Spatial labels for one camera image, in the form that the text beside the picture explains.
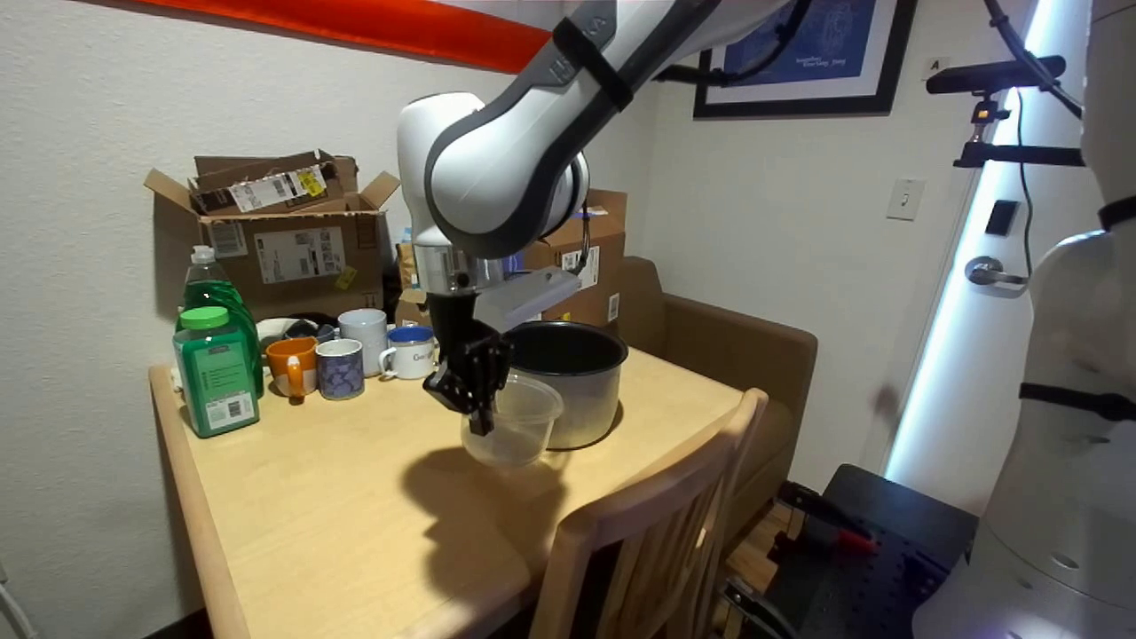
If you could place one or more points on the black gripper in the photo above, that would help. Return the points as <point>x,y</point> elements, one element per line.
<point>469,360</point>

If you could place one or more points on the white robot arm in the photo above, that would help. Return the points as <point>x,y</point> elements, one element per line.
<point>493,177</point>

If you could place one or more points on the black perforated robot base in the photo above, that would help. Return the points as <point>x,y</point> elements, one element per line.
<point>834,584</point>

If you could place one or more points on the white metal pot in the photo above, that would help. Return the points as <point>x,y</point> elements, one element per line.
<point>583,368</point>

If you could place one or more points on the white blue rimmed mug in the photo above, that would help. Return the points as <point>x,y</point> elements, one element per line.
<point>409,353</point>

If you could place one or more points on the blue patterned mug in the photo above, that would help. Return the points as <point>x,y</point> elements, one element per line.
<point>339,372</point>

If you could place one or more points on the wooden table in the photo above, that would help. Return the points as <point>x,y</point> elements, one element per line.
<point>368,519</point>

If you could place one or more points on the orange mug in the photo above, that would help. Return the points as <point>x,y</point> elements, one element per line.
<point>293,368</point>

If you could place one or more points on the large labelled cardboard box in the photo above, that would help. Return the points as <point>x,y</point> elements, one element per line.
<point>591,248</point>

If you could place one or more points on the open cardboard box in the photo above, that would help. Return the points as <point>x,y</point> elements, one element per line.
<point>287,231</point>

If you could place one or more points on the green plastic container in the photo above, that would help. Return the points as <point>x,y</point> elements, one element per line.
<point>215,372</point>

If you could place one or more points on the wooden chair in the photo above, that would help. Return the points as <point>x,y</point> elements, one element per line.
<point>635,564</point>

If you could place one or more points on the green dish soap bottle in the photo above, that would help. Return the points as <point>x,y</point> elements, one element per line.
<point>210,284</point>

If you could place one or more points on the white door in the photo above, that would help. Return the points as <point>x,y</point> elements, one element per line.
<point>955,417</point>

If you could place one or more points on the framed blue picture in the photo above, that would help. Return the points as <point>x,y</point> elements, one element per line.
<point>843,57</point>

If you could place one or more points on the white light switch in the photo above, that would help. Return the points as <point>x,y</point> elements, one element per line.
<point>906,194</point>

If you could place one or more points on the camera on stand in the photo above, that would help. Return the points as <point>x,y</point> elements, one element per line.
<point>989,86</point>

